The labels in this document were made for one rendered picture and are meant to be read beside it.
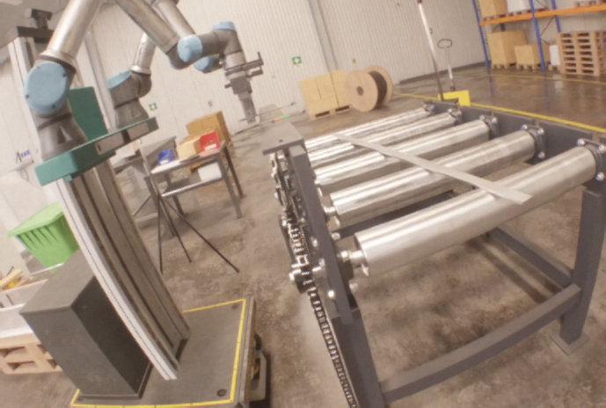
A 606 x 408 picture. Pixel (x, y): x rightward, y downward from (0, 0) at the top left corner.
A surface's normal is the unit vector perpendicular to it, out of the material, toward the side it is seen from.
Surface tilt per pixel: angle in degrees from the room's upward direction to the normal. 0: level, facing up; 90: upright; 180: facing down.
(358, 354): 90
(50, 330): 90
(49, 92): 96
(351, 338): 90
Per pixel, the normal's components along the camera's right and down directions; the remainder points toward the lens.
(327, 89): 0.07, 0.30
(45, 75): 0.62, 0.18
